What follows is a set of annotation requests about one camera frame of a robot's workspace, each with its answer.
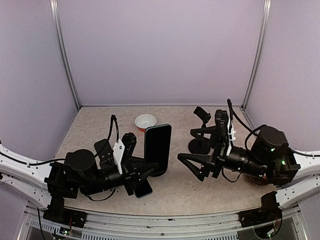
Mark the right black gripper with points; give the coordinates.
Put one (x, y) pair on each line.
(201, 160)

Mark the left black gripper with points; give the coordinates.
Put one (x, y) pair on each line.
(139, 169)

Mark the black teal phone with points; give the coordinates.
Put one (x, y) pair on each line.
(157, 142)

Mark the black pole phone stand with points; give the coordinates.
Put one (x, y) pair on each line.
(195, 146)
(158, 173)

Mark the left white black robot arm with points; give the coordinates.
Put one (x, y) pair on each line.
(48, 175)

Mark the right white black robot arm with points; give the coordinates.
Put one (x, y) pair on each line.
(302, 165)

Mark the left flat black phone stand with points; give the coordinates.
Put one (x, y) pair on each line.
(105, 153)

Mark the middle black phone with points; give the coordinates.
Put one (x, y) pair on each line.
(143, 190)

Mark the orange white bowl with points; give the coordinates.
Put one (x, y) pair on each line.
(144, 121)

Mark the dark red saucer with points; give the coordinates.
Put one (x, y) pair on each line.
(261, 181)

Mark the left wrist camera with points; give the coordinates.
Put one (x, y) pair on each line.
(118, 152)

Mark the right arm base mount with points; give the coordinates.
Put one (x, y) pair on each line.
(267, 212)

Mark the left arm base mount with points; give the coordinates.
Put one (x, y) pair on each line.
(56, 212)

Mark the right aluminium frame post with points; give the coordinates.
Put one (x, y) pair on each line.
(258, 53)

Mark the aluminium frame post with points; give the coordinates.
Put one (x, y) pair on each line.
(258, 53)
(63, 53)

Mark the left aluminium frame post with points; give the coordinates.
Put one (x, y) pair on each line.
(63, 53)

